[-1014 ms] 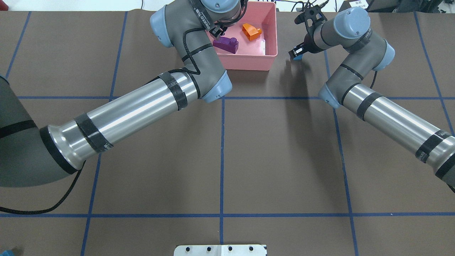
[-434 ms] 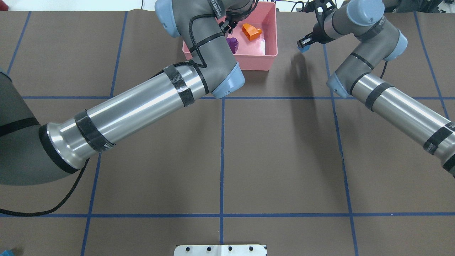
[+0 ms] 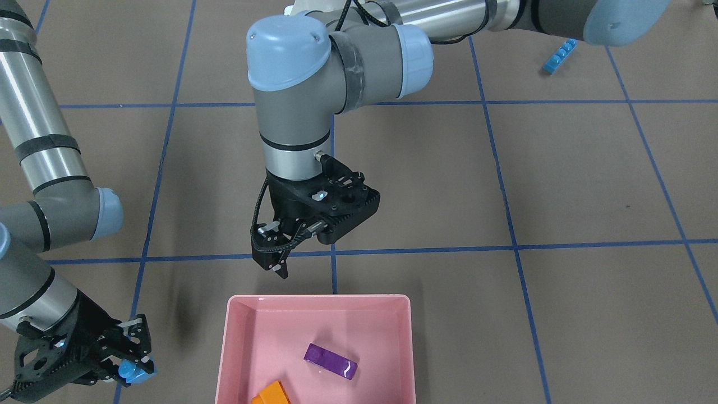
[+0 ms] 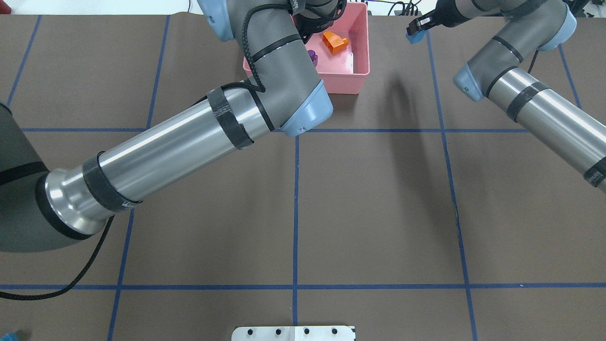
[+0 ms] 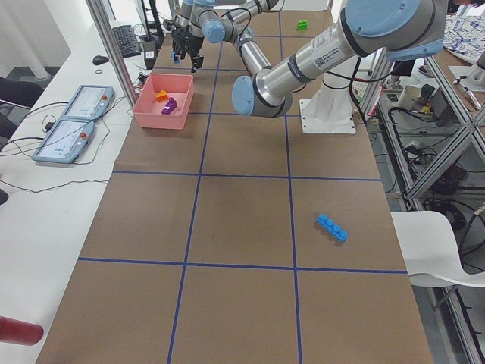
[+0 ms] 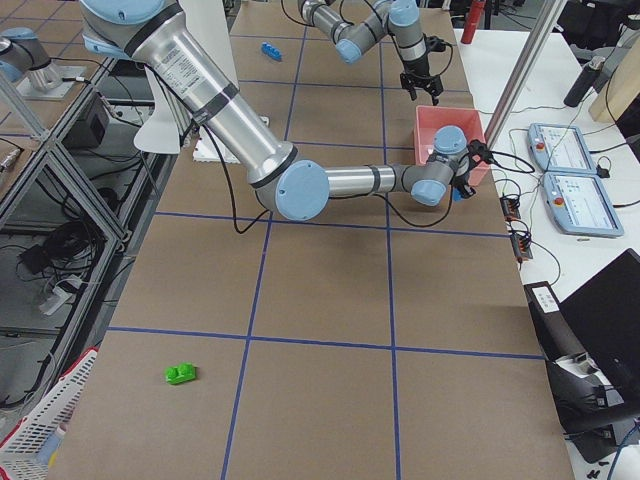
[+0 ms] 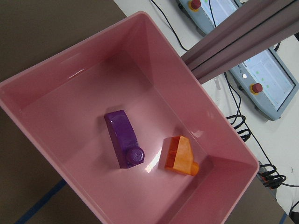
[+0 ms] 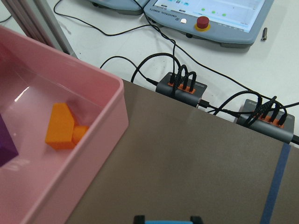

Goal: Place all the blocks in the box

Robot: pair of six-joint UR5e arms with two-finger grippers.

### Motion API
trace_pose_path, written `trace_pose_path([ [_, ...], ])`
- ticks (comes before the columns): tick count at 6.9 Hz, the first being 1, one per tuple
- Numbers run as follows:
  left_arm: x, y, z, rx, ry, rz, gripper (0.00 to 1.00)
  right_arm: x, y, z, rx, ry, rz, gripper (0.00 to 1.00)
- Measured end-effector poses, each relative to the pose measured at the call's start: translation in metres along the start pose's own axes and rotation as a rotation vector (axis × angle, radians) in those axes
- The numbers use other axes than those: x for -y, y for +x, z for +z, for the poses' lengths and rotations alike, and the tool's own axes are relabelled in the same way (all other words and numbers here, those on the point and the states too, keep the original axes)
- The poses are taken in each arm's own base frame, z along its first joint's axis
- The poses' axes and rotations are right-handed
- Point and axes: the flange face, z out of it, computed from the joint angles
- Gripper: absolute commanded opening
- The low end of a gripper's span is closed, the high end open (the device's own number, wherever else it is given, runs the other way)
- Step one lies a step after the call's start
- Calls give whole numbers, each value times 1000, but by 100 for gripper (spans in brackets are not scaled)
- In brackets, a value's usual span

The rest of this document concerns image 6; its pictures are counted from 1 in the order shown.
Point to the black water bottle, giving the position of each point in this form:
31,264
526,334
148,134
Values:
585,80

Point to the black laptop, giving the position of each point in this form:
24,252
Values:
604,316

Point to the red bottle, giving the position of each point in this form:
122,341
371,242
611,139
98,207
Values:
472,21

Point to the aluminium frame post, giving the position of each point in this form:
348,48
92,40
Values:
535,42

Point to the teach pendant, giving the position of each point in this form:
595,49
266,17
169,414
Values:
560,148
579,205

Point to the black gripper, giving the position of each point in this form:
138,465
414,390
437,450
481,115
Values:
465,190
418,65

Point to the green block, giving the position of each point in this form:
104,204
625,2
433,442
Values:
180,374

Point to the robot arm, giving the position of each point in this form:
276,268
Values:
399,20
155,33

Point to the long blue block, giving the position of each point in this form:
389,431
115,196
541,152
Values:
271,51

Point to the pink plastic box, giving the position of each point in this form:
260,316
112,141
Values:
435,125

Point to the white plastic basket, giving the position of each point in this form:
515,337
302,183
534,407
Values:
31,447

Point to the upper teach pendant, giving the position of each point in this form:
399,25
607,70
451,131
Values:
560,148

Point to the lower teach pendant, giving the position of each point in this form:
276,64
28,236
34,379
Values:
579,205

